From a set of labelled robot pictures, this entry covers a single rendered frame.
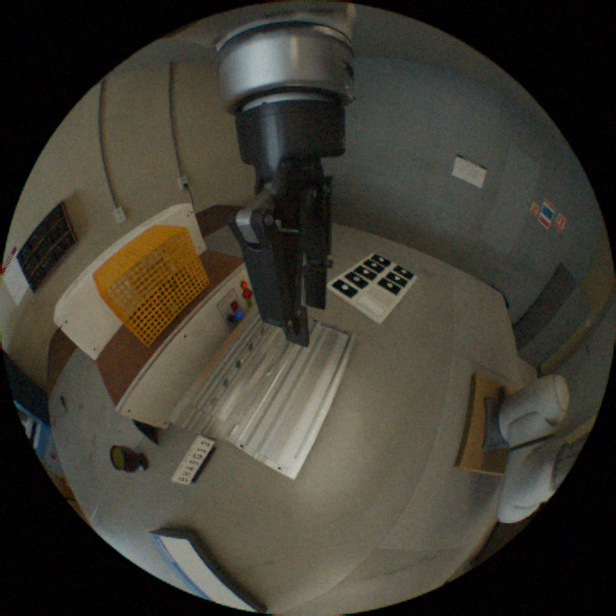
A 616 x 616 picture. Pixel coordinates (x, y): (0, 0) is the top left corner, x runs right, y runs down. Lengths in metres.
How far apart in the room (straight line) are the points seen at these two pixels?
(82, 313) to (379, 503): 0.88
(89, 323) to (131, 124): 1.77
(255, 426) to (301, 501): 0.22
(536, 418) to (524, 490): 0.18
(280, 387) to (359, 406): 0.22
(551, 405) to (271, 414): 0.70
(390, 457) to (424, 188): 2.27
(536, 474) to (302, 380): 0.65
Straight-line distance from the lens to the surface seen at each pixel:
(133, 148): 2.05
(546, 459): 0.55
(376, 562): 0.67
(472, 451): 0.67
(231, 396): 0.43
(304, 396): 0.49
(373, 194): 2.40
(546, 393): 0.59
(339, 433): 0.50
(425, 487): 0.61
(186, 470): 0.56
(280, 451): 0.48
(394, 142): 2.33
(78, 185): 2.01
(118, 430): 0.82
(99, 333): 0.65
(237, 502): 0.56
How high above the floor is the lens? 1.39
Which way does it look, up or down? 49 degrees down
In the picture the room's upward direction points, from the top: straight up
